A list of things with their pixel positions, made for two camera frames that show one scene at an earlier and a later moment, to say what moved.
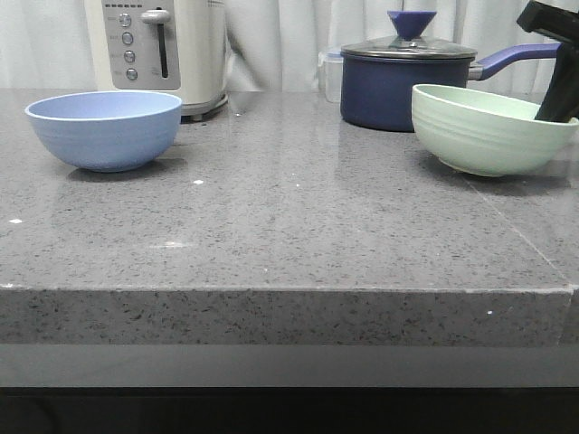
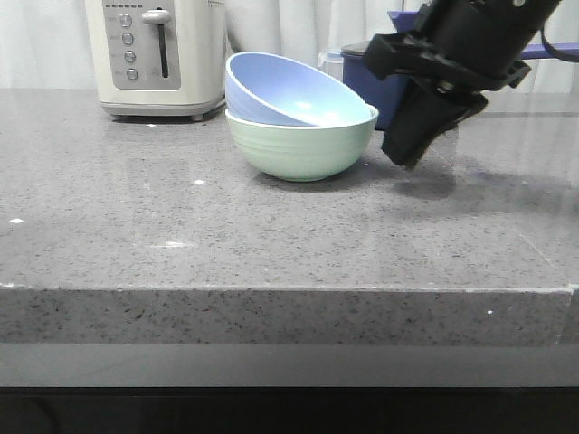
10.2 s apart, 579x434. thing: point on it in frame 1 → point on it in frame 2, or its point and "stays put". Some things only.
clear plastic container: [329, 74] stays put
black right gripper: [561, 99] → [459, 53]
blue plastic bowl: [108, 130] → [282, 89]
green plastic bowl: [484, 134] → [301, 153]
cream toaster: [175, 47] stays put
